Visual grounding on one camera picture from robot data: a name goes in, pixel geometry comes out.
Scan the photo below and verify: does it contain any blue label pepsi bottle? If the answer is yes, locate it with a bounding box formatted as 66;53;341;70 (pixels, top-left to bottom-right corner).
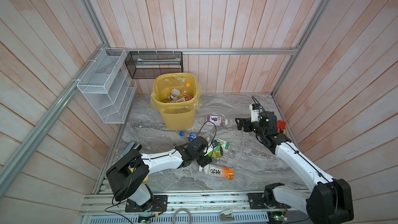
179;131;198;142

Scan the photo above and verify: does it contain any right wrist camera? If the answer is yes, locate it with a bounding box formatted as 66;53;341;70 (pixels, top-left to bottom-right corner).
249;103;262;122

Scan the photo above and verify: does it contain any grey stapler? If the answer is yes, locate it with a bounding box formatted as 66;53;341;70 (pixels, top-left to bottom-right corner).
220;209;235;221

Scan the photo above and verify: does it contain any green label tea bottle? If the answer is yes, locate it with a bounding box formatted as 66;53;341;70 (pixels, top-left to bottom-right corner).
208;146;224;159

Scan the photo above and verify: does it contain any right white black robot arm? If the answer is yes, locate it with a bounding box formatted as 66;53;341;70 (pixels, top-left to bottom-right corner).
235;110;354;224

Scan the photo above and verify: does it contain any orange juice bottle white cap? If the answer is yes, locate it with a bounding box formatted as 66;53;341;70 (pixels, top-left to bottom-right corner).
199;164;234;180

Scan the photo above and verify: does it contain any black wire mesh basket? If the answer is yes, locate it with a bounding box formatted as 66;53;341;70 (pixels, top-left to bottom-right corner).
125;51;183;79

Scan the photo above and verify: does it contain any lime label bottle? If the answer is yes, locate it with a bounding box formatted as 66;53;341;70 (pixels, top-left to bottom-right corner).
169;88;181;102
215;138;230;152

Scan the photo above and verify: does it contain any gold red energy drink bottle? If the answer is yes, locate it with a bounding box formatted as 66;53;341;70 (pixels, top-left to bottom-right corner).
174;95;193;103

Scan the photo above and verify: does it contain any yellow label tea bottle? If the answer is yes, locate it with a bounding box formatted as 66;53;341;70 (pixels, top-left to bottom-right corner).
181;82;192;97

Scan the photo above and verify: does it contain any purple grape juice bottle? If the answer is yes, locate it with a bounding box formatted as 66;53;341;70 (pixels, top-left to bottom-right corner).
206;115;229;126

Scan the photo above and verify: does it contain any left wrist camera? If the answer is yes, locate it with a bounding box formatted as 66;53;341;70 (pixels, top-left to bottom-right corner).
209;140;220;150

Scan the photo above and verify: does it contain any yellow plastic bin liner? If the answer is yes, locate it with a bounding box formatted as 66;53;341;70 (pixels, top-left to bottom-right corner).
150;73;202;114

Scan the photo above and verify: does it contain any white wire mesh shelf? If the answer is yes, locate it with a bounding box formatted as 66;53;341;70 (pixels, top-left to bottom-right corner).
77;48;137;124

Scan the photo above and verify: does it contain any yellow ribbed waste bin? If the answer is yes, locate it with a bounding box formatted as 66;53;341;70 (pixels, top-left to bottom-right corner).
153;73;200;131

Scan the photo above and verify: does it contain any red tape dispenser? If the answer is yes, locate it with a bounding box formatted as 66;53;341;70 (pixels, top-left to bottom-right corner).
277;120;287;135

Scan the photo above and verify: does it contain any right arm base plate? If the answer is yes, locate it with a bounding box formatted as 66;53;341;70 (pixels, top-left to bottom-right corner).
247;191;284;209

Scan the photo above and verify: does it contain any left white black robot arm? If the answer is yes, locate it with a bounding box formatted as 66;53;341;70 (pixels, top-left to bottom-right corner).
106;136;214;211

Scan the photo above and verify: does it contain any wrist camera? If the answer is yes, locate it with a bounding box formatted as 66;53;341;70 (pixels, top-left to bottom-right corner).
209;140;220;150
249;103;262;122

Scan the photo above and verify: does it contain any coiled grey cable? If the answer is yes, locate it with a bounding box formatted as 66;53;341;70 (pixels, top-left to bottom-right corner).
171;207;194;224

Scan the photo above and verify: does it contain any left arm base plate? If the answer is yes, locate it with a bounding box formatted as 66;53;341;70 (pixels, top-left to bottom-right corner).
125;195;168;213

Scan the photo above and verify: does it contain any blue white stapler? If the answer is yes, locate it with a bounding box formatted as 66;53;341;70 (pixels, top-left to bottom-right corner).
122;142;142;159

